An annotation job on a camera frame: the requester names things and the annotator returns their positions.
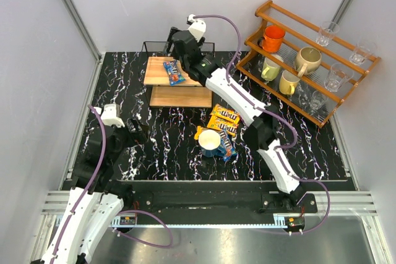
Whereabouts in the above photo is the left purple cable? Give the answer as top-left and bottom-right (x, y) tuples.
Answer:
(48, 105), (173, 264)

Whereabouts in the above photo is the wooden cup rack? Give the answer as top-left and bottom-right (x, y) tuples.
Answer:
(237, 0), (381, 127)

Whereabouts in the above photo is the yellow candy bag top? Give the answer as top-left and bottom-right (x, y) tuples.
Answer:
(210, 104), (240, 124)

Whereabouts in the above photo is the clear glass tier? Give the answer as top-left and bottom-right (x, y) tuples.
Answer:
(324, 62), (354, 92)
(309, 90), (328, 111)

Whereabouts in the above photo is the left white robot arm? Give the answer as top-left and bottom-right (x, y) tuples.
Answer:
(35, 118), (149, 263)

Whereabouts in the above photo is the yellow candy bag under mug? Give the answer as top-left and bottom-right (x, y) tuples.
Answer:
(194, 126), (207, 140)

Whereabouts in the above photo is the orange mug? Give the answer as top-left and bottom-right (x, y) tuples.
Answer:
(257, 25), (285, 53)

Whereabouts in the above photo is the light green mug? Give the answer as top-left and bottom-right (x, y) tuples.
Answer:
(261, 57), (282, 81)

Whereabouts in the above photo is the pale yellow mug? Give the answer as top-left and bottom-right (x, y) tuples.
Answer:
(279, 70), (300, 95)

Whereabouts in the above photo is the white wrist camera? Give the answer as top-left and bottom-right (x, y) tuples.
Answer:
(101, 103), (125, 128)
(187, 19), (207, 41)

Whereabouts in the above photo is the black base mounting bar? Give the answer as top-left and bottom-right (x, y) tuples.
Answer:
(118, 181), (318, 215)

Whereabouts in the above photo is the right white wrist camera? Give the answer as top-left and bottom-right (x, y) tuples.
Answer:
(187, 19), (207, 41)

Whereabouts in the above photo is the two-tier wood wire shelf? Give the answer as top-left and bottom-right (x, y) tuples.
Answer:
(142, 41), (212, 108)

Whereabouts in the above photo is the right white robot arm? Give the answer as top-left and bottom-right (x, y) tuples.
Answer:
(164, 27), (306, 206)

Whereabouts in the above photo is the clear glass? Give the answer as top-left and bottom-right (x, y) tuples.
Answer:
(316, 21), (340, 47)
(349, 39), (377, 66)

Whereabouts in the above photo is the blue mug white inside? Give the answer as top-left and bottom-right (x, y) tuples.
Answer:
(198, 129), (226, 158)

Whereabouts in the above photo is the clear glass bottom tier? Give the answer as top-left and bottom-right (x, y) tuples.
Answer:
(309, 90), (328, 111)

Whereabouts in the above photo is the clear glass top right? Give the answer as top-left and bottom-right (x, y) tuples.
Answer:
(349, 39), (377, 66)

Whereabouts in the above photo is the beige round mug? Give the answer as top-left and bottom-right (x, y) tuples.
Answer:
(294, 47), (322, 78)

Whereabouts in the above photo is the clear glass middle tier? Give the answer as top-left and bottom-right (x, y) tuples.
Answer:
(324, 62), (354, 92)

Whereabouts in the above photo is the blue candy bag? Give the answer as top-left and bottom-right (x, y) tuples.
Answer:
(218, 130), (237, 161)
(163, 60), (186, 86)

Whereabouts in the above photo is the purple cable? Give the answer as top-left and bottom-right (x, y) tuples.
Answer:
(188, 14), (331, 236)
(48, 105), (173, 264)

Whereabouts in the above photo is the clear glass top left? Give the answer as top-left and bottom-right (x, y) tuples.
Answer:
(316, 21), (340, 47)

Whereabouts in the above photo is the yellow candy bag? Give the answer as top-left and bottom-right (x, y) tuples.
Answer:
(194, 126), (207, 140)
(207, 115), (238, 137)
(210, 104), (240, 124)

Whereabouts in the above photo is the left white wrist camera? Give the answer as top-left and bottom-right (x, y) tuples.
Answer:
(101, 103), (125, 128)

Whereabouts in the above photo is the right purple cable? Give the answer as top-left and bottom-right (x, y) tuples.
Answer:
(188, 14), (331, 236)

